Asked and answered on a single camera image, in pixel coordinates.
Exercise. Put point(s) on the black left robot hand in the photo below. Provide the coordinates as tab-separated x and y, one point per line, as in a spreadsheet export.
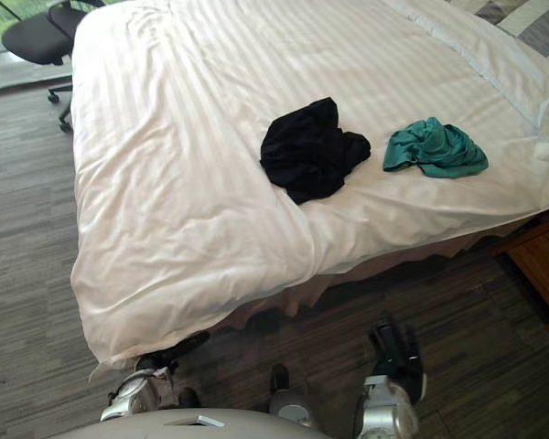
187	346

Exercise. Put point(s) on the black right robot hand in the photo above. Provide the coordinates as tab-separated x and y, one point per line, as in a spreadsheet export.
398	352

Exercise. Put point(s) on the white striped quilt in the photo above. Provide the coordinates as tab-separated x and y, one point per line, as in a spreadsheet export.
187	160

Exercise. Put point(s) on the green clothes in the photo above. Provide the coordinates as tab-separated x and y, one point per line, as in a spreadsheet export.
439	151

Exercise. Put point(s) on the black clothes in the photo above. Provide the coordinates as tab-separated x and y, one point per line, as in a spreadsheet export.
311	155

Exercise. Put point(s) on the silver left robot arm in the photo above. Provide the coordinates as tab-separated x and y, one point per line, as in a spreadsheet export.
135	393

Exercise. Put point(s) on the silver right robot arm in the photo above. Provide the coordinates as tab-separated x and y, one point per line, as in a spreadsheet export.
386	411

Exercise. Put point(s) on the beige bed skirt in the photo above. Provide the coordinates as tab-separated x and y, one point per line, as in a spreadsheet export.
302	297

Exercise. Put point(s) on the dark left robot foot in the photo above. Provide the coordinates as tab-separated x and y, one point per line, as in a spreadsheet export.
190	398

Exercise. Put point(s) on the dark robot foot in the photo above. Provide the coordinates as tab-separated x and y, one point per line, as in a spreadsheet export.
279	377
190	398

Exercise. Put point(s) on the grey robot torso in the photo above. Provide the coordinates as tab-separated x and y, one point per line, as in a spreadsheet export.
187	427

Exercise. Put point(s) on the dark right robot foot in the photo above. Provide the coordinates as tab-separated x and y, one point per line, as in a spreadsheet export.
279	377

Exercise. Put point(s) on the silver right robot leg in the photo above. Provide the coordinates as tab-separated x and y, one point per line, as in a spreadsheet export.
293	409

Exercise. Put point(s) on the wooden bedside cabinet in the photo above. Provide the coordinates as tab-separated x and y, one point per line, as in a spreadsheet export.
544	270

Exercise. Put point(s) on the black office chair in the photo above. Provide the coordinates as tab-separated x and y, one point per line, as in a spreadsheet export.
36	41

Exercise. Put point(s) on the grey checkered cushion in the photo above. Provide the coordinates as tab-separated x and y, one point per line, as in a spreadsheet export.
540	32

